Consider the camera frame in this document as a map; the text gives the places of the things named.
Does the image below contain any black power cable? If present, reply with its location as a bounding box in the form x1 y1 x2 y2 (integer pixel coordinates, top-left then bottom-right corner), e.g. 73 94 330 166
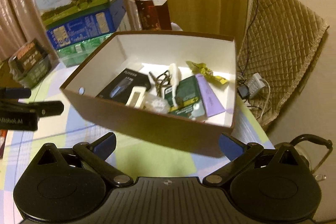
237 0 280 77

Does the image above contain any blue milk carton box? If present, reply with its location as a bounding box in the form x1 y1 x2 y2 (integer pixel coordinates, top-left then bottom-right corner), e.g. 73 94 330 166
46 0 126 50

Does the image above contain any yellow snack packet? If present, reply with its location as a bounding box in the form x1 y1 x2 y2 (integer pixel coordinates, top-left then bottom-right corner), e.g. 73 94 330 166
186 61 228 86

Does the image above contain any brown cardboard storage box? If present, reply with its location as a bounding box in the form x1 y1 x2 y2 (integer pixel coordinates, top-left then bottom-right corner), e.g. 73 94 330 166
59 29 237 159

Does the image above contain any white power strip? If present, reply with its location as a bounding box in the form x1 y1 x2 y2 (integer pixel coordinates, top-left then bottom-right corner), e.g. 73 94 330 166
238 73 266 100

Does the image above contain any dark red gift bag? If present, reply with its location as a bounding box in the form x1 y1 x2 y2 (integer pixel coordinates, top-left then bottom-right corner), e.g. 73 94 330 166
135 0 172 30

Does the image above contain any black FLYCO shaver box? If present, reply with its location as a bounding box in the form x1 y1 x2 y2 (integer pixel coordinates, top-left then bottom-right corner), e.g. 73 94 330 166
96 68 151 104

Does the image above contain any purple cylindrical bottle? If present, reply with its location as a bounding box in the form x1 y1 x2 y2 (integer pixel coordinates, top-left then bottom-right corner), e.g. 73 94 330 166
195 73 226 118

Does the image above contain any green shrink-wrapped carton pack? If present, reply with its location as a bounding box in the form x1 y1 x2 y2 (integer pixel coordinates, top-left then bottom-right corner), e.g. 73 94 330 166
56 33 112 68

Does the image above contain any checked tablecloth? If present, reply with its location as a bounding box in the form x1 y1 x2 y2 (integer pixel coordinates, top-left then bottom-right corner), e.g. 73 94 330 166
0 62 275 224

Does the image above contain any black metal chair frame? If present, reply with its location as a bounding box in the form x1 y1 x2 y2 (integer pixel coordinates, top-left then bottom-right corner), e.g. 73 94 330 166
290 134 333 182

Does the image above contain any quilted tan chair cover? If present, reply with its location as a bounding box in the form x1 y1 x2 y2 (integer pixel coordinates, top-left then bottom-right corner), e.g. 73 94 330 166
238 0 329 128

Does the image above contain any white hair claw clip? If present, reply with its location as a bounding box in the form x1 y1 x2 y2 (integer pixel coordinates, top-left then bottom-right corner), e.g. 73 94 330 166
126 86 146 109

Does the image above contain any dark green product card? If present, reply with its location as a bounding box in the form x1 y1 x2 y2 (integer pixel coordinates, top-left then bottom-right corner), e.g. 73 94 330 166
164 76 206 121

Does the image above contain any clear plastic bag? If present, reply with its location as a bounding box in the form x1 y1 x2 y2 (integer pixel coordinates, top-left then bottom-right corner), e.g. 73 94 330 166
143 93 170 114

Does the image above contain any tortoiseshell hair clip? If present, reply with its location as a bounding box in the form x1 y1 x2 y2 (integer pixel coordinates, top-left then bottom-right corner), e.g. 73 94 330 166
149 70 171 97

